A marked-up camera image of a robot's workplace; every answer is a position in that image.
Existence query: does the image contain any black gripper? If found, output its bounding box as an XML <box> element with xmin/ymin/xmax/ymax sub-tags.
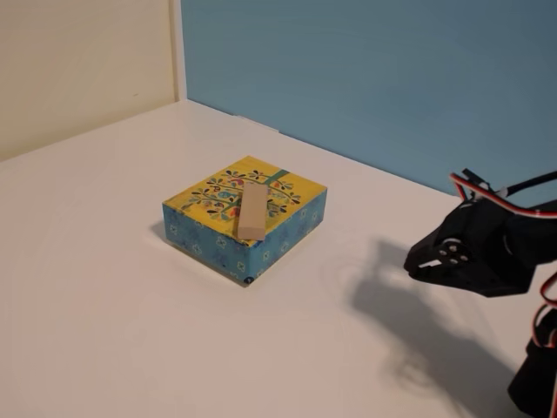
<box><xmin>404</xmin><ymin>199</ymin><xmax>539</xmax><ymax>299</ymax></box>

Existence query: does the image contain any wooden Jenga block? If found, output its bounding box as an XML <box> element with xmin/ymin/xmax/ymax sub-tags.
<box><xmin>237</xmin><ymin>181</ymin><xmax>269</xmax><ymax>242</ymax></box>

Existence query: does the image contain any yellow and blue floral box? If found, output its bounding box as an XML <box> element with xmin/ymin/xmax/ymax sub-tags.
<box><xmin>162</xmin><ymin>155</ymin><xmax>328</xmax><ymax>288</ymax></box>

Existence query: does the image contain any thin black camera cable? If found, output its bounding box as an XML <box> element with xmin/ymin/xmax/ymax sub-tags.
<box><xmin>500</xmin><ymin>171</ymin><xmax>557</xmax><ymax>197</ymax></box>

